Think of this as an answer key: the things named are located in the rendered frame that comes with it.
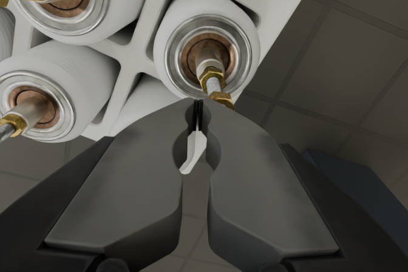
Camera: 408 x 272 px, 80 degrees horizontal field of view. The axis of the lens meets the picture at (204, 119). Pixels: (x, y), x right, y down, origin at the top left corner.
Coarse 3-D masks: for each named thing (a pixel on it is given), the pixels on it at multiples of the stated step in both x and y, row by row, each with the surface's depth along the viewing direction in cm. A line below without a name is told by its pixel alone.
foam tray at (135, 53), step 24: (168, 0) 29; (240, 0) 25; (264, 0) 25; (288, 0) 25; (24, 24) 27; (144, 24) 27; (264, 24) 27; (24, 48) 28; (96, 48) 28; (120, 48) 28; (144, 48) 28; (264, 48) 28; (120, 72) 29; (144, 72) 30; (120, 96) 31; (96, 120) 34
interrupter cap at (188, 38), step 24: (192, 24) 19; (216, 24) 19; (168, 48) 20; (192, 48) 21; (216, 48) 21; (240, 48) 21; (168, 72) 21; (192, 72) 22; (240, 72) 22; (192, 96) 23
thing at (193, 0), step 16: (176, 0) 26; (192, 0) 19; (208, 0) 19; (224, 0) 20; (176, 16) 19; (240, 16) 20; (160, 32) 20; (256, 32) 21; (160, 48) 21; (256, 48) 21; (160, 64) 21; (256, 64) 22
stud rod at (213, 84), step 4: (208, 80) 17; (212, 80) 16; (216, 80) 17; (208, 84) 16; (212, 84) 16; (216, 84) 16; (220, 84) 16; (208, 88) 16; (212, 88) 16; (216, 88) 15; (220, 88) 16; (208, 92) 16
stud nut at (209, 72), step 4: (208, 68) 17; (212, 68) 17; (216, 68) 17; (204, 72) 17; (208, 72) 17; (212, 72) 17; (216, 72) 17; (220, 72) 17; (200, 76) 17; (204, 76) 17; (208, 76) 17; (212, 76) 17; (216, 76) 17; (220, 76) 17; (200, 80) 17; (204, 80) 17; (220, 80) 17; (224, 80) 17; (204, 84) 17; (224, 84) 17; (204, 88) 17; (204, 92) 18
